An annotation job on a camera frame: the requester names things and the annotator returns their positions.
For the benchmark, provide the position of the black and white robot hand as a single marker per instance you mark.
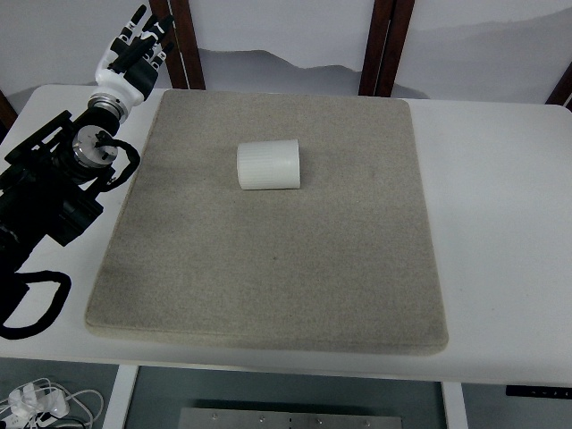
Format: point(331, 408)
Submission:
point(117, 80)

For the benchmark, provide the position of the white ribbed cup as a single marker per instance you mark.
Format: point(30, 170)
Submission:
point(268, 165)

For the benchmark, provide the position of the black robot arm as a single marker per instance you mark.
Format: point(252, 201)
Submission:
point(40, 201)

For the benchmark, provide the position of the beige felt mat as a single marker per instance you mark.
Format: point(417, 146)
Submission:
point(268, 268)

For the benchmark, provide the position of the white table leg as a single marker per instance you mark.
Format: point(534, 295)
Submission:
point(455, 406)
point(120, 397)

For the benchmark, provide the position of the white power adapter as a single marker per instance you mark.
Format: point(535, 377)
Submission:
point(40, 400)

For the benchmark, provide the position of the grey metal plate with screws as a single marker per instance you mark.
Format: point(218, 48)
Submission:
point(290, 420)

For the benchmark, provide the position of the black table control panel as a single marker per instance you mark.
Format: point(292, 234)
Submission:
point(536, 391)

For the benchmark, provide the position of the brown wooden screen frame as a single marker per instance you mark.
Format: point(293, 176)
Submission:
point(6, 111)
point(562, 91)
point(384, 44)
point(187, 53)

